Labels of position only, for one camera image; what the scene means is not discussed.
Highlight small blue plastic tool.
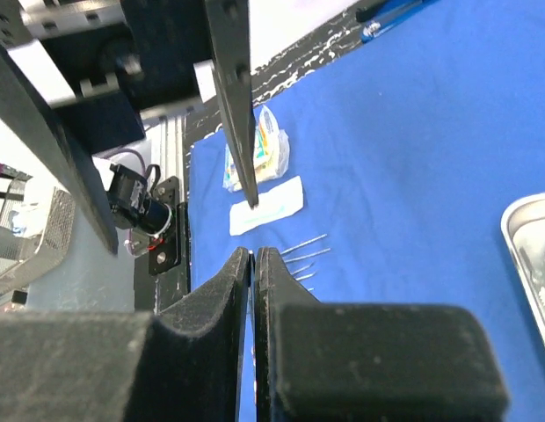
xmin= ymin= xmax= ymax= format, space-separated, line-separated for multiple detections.
xmin=355 ymin=0 xmax=435 ymax=44

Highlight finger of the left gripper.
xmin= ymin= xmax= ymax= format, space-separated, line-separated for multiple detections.
xmin=205 ymin=1 xmax=258 ymax=208
xmin=0 ymin=43 xmax=119 ymax=255

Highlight steel forceps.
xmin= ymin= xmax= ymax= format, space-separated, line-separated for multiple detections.
xmin=290 ymin=263 xmax=316 ymax=282
xmin=280 ymin=233 xmax=331 ymax=264

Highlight metal instrument tray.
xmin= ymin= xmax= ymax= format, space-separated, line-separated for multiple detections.
xmin=500 ymin=193 xmax=545 ymax=348

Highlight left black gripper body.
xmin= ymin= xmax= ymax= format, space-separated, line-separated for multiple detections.
xmin=0 ymin=1 xmax=211 ymax=154

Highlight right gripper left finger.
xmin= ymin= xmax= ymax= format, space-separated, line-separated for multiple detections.
xmin=0 ymin=247 xmax=250 ymax=421

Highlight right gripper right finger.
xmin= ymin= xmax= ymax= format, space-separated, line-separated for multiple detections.
xmin=253 ymin=247 xmax=509 ymax=421

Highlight glove packet teal orange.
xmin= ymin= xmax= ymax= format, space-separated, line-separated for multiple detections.
xmin=222 ymin=105 xmax=290 ymax=192

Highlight blue surgical drape cloth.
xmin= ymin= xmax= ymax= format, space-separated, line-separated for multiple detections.
xmin=189 ymin=1 xmax=545 ymax=421

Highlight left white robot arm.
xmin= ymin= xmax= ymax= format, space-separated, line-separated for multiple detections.
xmin=0 ymin=1 xmax=258 ymax=251

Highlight white suture packet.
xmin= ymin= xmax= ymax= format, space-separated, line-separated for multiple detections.
xmin=229 ymin=176 xmax=304 ymax=236

